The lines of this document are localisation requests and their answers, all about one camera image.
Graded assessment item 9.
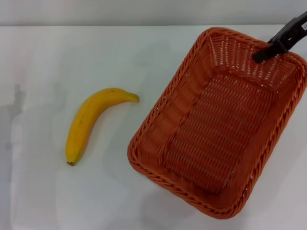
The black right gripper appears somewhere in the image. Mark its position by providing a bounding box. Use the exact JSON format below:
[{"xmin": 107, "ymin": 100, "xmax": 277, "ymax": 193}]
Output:
[{"xmin": 253, "ymin": 11, "xmax": 307, "ymax": 64}]

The orange woven plastic basket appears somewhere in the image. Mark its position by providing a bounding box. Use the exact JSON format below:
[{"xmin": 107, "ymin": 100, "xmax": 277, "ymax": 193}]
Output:
[{"xmin": 127, "ymin": 26, "xmax": 307, "ymax": 220}]

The yellow banana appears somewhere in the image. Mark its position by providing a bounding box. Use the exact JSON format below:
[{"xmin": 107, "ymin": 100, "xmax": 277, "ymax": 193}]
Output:
[{"xmin": 66, "ymin": 87, "xmax": 140, "ymax": 167}]

